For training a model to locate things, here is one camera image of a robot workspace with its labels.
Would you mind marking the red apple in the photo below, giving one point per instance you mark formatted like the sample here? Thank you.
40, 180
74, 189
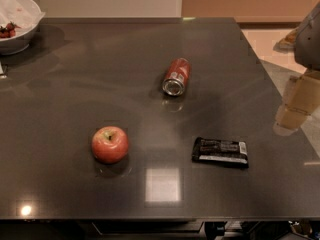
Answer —
110, 144

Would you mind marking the red strawberries in bowl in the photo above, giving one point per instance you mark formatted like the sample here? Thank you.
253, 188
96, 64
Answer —
9, 30

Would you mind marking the red coke can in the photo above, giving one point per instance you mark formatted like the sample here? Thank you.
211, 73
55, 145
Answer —
176, 78

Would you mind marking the black snack bar wrapper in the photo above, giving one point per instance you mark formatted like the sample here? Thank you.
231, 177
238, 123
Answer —
229, 153

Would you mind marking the white napkin in bowl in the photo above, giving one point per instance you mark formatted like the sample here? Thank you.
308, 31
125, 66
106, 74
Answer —
24, 13

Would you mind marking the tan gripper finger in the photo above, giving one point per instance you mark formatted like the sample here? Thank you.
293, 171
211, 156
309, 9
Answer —
300, 99

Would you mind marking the white bowl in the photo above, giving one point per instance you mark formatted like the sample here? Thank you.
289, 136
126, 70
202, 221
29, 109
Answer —
19, 42

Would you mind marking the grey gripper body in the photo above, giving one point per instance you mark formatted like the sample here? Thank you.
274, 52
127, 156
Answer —
309, 42

